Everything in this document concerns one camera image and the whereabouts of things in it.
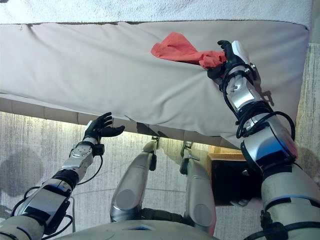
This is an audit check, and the white textured bed sheet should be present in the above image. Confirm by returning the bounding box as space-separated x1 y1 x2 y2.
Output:
0 0 313 27

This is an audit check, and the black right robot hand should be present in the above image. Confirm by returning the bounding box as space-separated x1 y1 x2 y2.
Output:
206 39 251 81

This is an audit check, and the red garment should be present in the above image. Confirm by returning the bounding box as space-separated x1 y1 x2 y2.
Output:
150 31 228 71

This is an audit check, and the bed with grey cover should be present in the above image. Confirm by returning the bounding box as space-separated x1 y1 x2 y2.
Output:
0 21 310 151

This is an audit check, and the grey striped rug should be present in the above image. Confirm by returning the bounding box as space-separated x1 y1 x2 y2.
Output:
0 42 320 240

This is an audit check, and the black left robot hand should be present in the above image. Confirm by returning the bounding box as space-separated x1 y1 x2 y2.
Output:
83 111 126 145

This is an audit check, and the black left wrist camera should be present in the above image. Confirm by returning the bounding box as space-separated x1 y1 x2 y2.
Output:
93 143 105 156

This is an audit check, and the brown wicker laundry basket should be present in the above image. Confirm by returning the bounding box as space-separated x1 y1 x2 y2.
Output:
206 152 263 207

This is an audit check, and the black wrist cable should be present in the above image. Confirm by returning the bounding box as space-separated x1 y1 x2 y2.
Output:
11 153 104 236
223 72 298 151

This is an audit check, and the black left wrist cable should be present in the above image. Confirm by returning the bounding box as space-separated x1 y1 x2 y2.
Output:
11 153 104 236

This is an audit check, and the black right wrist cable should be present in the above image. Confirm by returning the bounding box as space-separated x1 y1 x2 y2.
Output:
223 72 298 151

